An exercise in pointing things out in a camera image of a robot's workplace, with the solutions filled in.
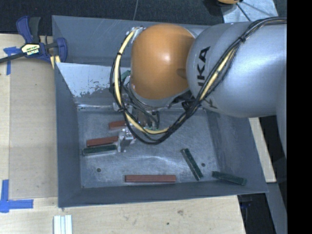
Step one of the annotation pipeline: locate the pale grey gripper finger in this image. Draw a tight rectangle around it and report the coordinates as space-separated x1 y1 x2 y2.
118 128 136 141
117 139 134 154

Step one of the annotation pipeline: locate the short red-brown flat block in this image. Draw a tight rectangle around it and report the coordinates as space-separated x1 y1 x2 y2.
108 120 127 131

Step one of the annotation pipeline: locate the dark green flat block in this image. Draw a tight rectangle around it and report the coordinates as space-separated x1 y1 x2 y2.
180 148 204 181
211 171 248 186
81 144 118 156

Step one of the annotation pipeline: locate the grey metal bin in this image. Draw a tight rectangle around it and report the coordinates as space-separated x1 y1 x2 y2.
51 15 269 208

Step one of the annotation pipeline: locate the long red-brown flat block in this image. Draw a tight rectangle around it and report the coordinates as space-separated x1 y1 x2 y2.
124 174 177 183

